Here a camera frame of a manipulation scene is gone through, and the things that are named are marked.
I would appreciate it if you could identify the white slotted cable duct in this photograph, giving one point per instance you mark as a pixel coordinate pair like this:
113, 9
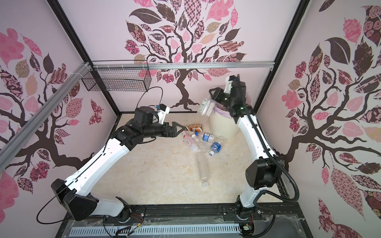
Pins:
122, 231

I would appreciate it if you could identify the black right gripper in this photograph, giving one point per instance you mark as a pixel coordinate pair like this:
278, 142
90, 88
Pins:
219, 93

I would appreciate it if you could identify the white bin purple bag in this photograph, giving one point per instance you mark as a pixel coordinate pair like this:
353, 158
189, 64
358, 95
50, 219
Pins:
223, 119

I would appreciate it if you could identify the aluminium rail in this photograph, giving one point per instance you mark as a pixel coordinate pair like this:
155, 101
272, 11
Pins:
10, 150
195, 65

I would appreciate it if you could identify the aluminium rail back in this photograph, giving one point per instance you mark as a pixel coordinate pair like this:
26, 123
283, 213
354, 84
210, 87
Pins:
195, 65

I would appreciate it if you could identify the black wire basket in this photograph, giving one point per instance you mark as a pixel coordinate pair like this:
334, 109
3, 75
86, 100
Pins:
118, 76

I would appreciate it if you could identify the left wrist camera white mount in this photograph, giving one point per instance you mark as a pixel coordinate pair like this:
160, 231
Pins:
162, 111

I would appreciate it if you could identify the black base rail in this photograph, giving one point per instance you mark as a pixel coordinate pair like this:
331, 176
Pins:
228, 212

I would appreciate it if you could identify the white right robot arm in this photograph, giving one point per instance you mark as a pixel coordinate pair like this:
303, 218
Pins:
265, 170

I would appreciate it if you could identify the black corner frame post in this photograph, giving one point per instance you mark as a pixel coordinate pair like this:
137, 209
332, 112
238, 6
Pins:
71, 33

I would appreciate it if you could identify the black right corner post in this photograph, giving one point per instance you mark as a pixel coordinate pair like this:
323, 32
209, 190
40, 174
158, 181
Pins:
291, 31

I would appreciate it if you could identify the clear bottle blue label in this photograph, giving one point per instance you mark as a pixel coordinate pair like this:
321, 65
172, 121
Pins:
216, 147

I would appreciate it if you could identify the tall clear bottle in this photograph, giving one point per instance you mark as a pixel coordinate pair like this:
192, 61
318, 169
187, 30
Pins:
202, 167

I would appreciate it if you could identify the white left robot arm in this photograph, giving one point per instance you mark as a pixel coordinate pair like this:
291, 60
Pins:
74, 193

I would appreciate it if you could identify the aluminium rail left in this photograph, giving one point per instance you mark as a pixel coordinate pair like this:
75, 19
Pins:
10, 150

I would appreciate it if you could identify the white bottle red cap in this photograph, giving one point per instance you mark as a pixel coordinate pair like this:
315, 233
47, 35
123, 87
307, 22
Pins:
189, 142

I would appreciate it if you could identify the small clear bottle green label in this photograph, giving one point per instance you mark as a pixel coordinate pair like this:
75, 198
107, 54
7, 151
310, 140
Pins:
206, 107

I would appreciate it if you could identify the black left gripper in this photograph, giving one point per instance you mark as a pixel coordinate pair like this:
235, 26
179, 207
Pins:
173, 133

